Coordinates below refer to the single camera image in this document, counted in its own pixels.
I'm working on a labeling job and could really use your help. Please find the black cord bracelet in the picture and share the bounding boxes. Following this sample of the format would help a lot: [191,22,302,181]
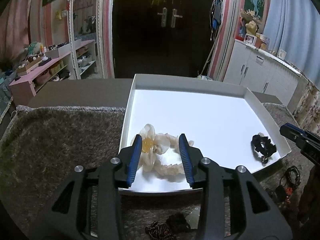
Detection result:
[279,165,301,191]

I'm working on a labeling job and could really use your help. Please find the black scrunchie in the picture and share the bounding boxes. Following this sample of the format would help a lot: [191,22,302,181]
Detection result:
[251,133,277,164]

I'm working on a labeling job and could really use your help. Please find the brown teardrop pendant black cord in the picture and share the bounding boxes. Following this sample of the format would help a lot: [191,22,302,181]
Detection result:
[145,213,192,240]

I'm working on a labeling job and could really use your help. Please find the cream flower scrunchie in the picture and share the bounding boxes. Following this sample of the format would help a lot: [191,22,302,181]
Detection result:
[138,124,185,184]

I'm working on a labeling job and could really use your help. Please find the red cord charm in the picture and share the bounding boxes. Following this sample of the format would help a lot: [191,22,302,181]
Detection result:
[283,186,293,204]

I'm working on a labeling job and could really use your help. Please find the white cabinet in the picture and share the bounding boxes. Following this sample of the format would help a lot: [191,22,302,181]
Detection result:
[223,40,302,106]

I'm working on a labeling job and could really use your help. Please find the white shallow tray box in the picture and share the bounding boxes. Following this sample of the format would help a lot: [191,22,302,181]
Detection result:
[118,74,292,195]

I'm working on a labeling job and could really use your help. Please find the blue curtain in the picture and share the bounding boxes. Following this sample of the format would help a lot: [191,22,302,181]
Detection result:
[263,0,319,87]

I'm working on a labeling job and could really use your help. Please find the pink shelf unit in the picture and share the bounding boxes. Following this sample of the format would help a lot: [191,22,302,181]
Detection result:
[9,39,97,106]

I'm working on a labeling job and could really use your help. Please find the dark double door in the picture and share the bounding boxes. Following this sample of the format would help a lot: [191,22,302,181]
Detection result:
[112,0,216,78]

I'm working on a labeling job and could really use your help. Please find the pink curtain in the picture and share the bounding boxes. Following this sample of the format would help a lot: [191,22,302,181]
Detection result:
[1,0,30,60]

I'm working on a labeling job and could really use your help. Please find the white framed standing mirror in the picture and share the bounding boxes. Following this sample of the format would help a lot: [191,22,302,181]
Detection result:
[67,0,115,79]

